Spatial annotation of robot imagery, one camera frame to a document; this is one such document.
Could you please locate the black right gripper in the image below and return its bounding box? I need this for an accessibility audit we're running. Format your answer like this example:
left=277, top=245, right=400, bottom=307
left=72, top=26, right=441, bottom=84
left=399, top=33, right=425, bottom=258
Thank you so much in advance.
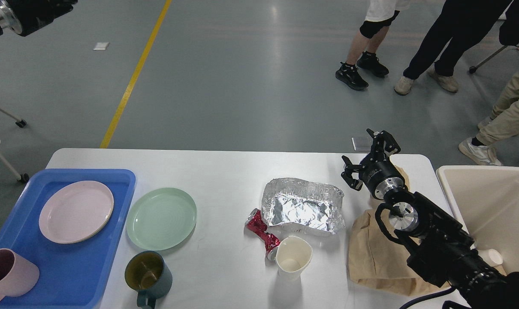
left=341, top=128, right=408, bottom=201

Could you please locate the green plate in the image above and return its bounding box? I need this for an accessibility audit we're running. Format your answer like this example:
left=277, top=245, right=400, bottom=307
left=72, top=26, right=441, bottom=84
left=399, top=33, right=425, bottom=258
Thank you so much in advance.
left=126, top=188, right=197, bottom=251

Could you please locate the dark teal mug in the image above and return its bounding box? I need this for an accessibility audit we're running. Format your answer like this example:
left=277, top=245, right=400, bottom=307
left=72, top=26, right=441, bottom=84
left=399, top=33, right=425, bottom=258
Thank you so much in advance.
left=124, top=251, right=173, bottom=309

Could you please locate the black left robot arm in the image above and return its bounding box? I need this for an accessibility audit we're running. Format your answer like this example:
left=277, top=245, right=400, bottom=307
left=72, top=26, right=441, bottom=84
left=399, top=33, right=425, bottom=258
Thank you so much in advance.
left=0, top=0, right=77, bottom=36

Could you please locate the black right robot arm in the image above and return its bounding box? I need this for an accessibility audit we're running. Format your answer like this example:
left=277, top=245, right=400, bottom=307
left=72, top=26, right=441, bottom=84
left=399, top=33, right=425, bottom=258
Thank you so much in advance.
left=341, top=129, right=519, bottom=309

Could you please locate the grey floor plate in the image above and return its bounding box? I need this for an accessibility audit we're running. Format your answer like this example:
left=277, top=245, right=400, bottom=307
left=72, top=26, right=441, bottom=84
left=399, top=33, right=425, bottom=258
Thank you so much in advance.
left=351, top=136, right=372, bottom=152

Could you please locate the aluminium foil tray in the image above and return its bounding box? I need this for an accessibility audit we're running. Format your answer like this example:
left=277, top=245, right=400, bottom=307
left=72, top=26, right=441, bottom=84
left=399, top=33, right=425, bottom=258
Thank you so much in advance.
left=261, top=178, right=345, bottom=236

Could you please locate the brown paper bag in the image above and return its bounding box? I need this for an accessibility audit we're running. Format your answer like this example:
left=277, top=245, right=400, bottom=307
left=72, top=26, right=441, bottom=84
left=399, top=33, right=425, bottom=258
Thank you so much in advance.
left=348, top=166, right=507, bottom=297

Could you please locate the white paper cup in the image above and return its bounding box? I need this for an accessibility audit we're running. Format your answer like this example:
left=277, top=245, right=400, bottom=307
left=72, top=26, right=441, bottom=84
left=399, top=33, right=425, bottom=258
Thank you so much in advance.
left=275, top=236, right=313, bottom=281

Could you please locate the crushed red can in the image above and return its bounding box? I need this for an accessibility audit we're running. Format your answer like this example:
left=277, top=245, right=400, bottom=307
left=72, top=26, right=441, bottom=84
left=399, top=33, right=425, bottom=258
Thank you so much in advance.
left=244, top=209, right=281, bottom=262

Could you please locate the beige plastic bin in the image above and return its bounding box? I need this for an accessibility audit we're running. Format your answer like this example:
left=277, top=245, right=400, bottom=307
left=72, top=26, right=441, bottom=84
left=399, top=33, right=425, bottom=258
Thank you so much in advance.
left=436, top=166, right=519, bottom=273

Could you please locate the small white cup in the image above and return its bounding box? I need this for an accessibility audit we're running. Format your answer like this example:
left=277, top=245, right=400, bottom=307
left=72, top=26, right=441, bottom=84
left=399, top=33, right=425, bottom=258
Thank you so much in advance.
left=478, top=249, right=503, bottom=267

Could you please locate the person in white shorts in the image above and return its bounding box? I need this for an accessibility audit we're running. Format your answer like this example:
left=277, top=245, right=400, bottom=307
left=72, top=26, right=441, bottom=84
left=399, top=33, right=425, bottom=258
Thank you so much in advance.
left=335, top=0, right=410, bottom=91

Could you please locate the person in khaki trousers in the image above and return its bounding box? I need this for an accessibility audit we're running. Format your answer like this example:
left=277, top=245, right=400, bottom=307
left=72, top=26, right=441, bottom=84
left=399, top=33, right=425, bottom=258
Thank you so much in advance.
left=458, top=72, right=519, bottom=166

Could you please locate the person in black trousers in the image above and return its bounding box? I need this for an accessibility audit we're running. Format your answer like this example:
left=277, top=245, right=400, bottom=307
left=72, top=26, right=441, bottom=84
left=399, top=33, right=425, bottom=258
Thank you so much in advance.
left=394, top=0, right=519, bottom=95

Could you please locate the pink plate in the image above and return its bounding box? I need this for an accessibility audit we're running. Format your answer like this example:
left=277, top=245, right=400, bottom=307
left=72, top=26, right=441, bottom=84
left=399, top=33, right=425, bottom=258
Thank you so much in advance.
left=39, top=181, right=114, bottom=244

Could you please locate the blue plastic tray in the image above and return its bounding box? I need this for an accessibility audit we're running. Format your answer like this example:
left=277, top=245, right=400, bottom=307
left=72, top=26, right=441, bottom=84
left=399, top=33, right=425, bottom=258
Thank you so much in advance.
left=0, top=169, right=136, bottom=309

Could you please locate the rolling stand leg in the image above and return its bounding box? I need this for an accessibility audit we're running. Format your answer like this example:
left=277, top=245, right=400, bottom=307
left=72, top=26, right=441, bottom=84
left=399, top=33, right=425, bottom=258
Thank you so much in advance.
left=0, top=107, right=27, bottom=128

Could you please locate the pink mug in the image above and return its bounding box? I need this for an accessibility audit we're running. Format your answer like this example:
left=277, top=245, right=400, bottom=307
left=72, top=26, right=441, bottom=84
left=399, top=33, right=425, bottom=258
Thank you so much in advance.
left=0, top=248, right=40, bottom=301

